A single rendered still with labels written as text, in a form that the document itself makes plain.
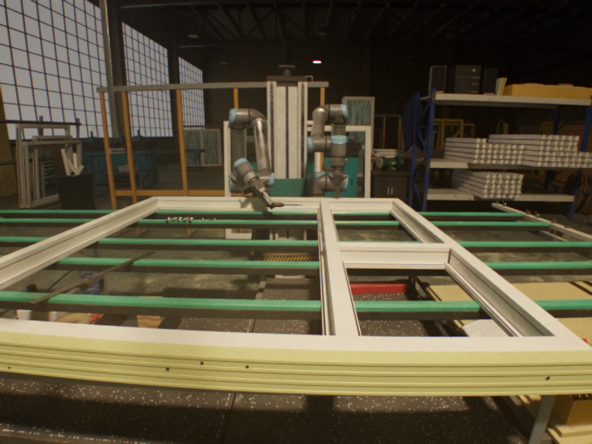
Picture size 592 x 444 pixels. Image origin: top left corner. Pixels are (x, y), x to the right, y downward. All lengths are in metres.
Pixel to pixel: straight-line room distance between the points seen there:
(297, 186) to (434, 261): 1.90
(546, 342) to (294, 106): 2.58
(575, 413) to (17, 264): 1.61
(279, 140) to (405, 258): 2.01
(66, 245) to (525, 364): 1.45
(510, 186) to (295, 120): 3.91
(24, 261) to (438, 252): 1.37
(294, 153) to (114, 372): 2.51
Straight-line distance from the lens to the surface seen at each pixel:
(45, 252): 1.42
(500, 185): 5.82
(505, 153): 5.91
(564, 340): 0.78
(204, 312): 0.92
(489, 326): 1.38
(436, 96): 5.64
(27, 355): 0.80
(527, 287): 1.80
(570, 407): 1.05
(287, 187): 2.90
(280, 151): 2.95
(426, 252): 1.18
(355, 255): 1.13
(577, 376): 0.76
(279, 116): 2.95
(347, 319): 0.69
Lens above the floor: 1.29
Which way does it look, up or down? 15 degrees down
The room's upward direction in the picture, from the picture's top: straight up
